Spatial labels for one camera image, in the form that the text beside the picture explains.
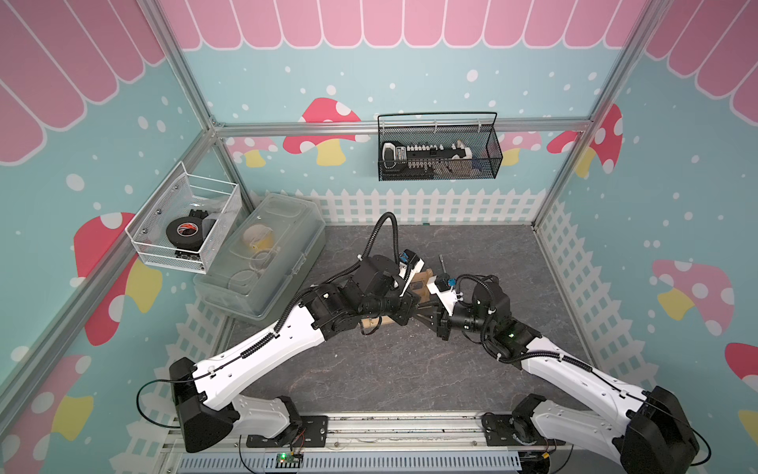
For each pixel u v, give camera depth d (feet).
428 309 2.29
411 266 1.92
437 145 3.00
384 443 2.42
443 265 3.54
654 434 1.29
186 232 2.33
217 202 2.47
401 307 1.94
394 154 2.93
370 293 1.65
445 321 2.11
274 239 3.03
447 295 2.08
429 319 2.24
